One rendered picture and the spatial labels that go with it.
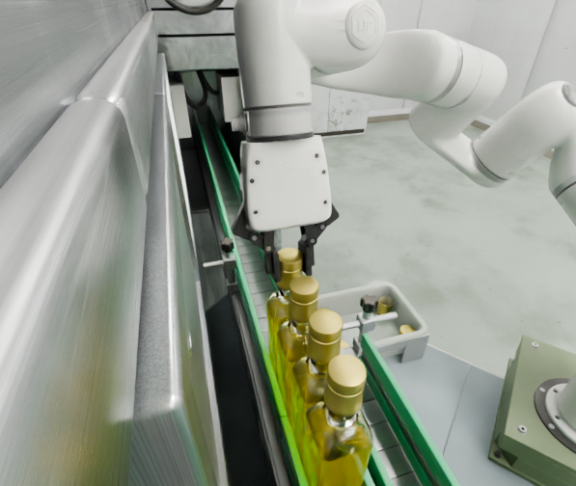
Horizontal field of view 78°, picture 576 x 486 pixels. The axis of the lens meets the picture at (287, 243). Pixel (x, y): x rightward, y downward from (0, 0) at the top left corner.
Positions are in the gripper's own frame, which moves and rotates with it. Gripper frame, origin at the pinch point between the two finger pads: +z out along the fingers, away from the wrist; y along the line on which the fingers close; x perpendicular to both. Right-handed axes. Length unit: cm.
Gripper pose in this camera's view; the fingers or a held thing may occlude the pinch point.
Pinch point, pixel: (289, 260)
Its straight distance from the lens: 45.4
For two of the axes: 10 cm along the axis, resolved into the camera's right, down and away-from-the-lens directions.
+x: -2.9, -3.1, 9.1
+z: 0.7, 9.3, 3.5
